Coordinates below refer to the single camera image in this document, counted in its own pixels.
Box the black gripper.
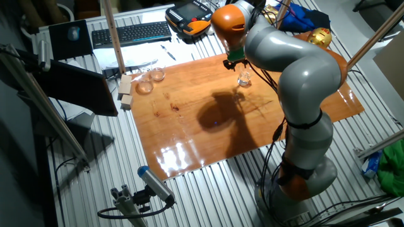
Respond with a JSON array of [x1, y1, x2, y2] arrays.
[[223, 59, 250, 71]]

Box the glass beaker with water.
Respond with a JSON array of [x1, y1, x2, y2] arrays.
[[237, 64, 253, 87]]

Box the empty glass beaker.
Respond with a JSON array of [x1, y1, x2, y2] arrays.
[[150, 66, 166, 82], [137, 67, 155, 95]]

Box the black pen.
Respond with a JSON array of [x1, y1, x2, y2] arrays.
[[160, 44, 177, 61]]

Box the orange and black teach pendant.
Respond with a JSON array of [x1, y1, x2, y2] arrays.
[[165, 0, 215, 39]]

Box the glossy wooden board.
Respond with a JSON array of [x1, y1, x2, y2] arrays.
[[129, 31, 365, 181]]

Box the blue cloth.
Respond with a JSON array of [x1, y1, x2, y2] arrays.
[[273, 1, 332, 34]]

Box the white paper sheets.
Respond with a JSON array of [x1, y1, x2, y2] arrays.
[[93, 40, 206, 71]]

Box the gold piggy bank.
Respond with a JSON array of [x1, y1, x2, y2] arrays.
[[306, 27, 333, 49]]

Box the black computer keyboard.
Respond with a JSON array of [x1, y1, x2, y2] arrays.
[[91, 21, 173, 50]]

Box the black flat monitor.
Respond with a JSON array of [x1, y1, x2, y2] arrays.
[[33, 59, 119, 117]]

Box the grey computer mouse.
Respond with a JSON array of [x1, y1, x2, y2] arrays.
[[68, 25, 81, 42]]

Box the black office chair base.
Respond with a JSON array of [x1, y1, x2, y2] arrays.
[[352, 0, 404, 13]]

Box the brown cardboard box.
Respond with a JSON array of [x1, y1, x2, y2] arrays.
[[372, 30, 404, 102]]

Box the black mouse pad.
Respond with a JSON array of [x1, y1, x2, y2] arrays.
[[48, 19, 94, 61]]

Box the white round bucket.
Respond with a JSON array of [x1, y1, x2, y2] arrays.
[[56, 3, 75, 23]]

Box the aluminium profile bar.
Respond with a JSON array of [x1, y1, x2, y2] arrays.
[[353, 129, 404, 160]]

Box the blue and white tissue pack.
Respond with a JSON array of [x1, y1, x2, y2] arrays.
[[361, 150, 383, 179]]

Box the long grey aluminium strut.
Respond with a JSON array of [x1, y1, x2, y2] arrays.
[[0, 44, 91, 171]]

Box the green cloth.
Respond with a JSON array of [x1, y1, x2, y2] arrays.
[[377, 140, 404, 198]]

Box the black flat bar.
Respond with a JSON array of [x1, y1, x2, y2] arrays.
[[324, 206, 404, 227]]

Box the metal spoon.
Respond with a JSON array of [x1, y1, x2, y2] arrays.
[[362, 197, 401, 216]]

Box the wooden frame pole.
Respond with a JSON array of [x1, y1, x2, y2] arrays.
[[102, 0, 126, 75], [346, 1, 404, 72], [276, 0, 292, 30]]

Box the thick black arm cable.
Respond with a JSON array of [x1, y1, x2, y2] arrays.
[[260, 118, 287, 221]]

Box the silver camera with blue cap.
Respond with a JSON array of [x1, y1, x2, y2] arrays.
[[137, 165, 176, 206]]

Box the short aluminium profile post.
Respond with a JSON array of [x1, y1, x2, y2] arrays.
[[110, 184, 149, 227]]

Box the black camera cable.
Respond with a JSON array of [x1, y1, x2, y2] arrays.
[[97, 201, 173, 220]]

